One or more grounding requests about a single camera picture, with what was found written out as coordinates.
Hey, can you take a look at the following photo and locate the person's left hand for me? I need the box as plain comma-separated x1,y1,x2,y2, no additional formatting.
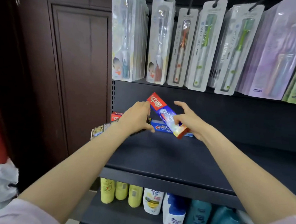
117,100,157,137

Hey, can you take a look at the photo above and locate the person's right hand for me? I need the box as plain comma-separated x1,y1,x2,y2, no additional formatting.
172,101,213,142

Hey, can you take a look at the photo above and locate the light blue toothpaste box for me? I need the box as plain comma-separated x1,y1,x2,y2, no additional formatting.
149,119,195,138

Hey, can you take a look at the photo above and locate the black patterned toothpaste box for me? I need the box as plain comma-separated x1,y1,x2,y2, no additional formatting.
90,114,152,144

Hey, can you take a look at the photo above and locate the dark grey shelf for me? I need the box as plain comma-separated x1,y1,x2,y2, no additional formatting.
97,127,296,215

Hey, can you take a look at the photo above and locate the person's left forearm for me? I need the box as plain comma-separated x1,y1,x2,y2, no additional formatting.
16,118,135,224

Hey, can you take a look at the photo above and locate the person's right forearm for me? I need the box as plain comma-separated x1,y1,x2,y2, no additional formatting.
197,126,296,224

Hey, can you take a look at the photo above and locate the dark grey shelf board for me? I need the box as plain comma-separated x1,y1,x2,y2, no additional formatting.
79,189,169,224

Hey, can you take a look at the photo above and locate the yellow plastic bottle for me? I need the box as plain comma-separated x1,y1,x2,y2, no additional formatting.
114,181,129,201
128,184,144,209
99,178,116,205

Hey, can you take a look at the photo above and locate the green toothbrush pack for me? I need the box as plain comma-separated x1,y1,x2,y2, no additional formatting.
184,0,228,93

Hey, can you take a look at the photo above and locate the orange toothbrush pack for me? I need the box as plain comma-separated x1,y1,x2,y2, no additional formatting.
166,7,199,88

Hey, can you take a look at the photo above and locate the red child toothbrush pack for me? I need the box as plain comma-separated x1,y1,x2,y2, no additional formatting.
146,0,177,86

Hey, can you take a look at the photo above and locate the row of green toothbrush packs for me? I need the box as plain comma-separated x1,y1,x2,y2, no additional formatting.
208,1,266,98

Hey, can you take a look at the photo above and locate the white bottle yellow label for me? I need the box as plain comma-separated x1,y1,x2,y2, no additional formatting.
142,188,165,216

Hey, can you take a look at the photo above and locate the stack of blue child toothbrush packs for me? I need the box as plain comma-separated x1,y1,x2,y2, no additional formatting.
107,0,150,83

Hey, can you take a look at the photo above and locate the white bottle blue cap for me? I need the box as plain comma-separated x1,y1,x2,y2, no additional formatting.
161,192,188,224

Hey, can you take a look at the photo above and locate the large teal shampoo bottle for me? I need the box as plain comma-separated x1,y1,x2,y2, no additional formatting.
184,199,213,224

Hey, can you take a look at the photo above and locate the small teal shampoo bottle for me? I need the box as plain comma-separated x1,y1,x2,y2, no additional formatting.
208,205,242,224

